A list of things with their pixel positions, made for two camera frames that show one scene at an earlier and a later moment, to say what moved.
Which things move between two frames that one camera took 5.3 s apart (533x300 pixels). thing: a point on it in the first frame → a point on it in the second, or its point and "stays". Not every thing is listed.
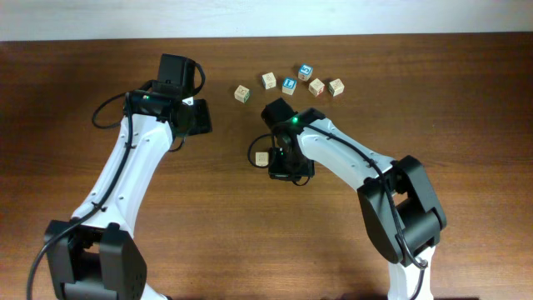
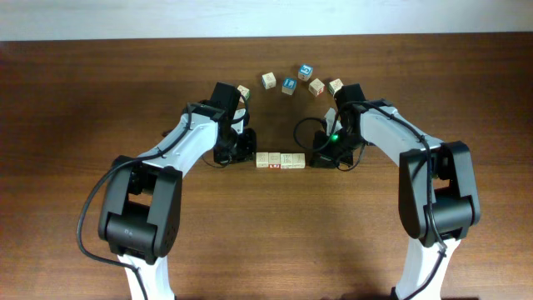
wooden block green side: (241, 93) stays
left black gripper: (202, 121) → (244, 154)
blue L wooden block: (289, 86) stays
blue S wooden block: (305, 72) stays
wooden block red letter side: (261, 158) stays
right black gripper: (276, 171) → (321, 157)
